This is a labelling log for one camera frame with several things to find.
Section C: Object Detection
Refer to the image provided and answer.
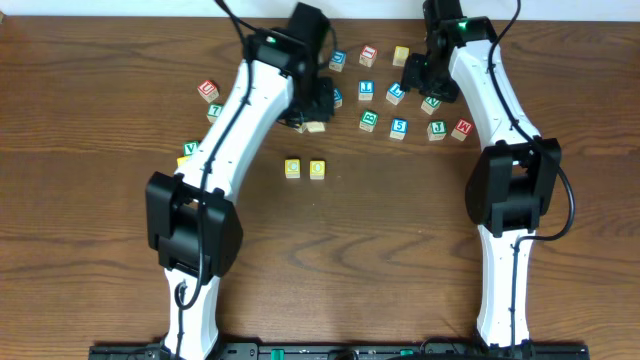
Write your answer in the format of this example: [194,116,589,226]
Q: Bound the green R letter block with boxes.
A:
[305,121,326,133]

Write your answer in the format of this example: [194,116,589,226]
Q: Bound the blue L letter block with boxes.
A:
[386,82,405,105]

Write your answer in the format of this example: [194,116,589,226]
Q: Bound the yellow O letter block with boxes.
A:
[310,160,326,180]

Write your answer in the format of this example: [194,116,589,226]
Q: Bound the yellow C letter block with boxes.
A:
[284,159,301,179]

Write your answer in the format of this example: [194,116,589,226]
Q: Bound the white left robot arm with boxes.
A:
[145,2,335,359]

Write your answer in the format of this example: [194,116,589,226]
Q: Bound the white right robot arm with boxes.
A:
[401,0,561,351]

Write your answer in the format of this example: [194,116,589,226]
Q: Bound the blue D letter block lower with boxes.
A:
[333,88,343,109]

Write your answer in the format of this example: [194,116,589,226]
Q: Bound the blue d letter block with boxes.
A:
[333,88,343,109]
[328,50,346,72]

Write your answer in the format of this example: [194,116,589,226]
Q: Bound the green N letter block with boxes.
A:
[421,97,441,115]

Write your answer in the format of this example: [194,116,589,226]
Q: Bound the yellow S letter block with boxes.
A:
[392,46,410,67]

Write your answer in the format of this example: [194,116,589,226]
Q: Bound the blue D letter block upper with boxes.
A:
[328,50,346,72]

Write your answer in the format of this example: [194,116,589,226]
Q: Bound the blue I letter block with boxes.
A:
[358,80,375,101]

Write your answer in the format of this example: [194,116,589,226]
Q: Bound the green J letter block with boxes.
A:
[427,120,447,141]

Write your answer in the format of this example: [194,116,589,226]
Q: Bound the green B letter block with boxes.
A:
[359,110,379,133]

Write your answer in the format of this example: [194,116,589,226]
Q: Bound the red M letter block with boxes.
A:
[451,118,474,141]

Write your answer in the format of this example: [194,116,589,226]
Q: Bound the blue 5 number block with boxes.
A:
[389,118,408,140]

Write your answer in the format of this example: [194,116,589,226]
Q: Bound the red I letter block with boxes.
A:
[359,45,378,68]

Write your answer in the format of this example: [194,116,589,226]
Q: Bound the green 7 number block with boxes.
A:
[207,103,224,123]

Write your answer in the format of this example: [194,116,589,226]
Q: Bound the red U letter block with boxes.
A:
[197,80,219,103]

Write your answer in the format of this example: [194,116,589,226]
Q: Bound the green V letter block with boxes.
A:
[183,141,199,156]

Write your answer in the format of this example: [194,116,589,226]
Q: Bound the yellow G letter block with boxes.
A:
[176,156,190,167]

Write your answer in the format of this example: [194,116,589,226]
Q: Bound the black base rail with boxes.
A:
[88,340,591,360]

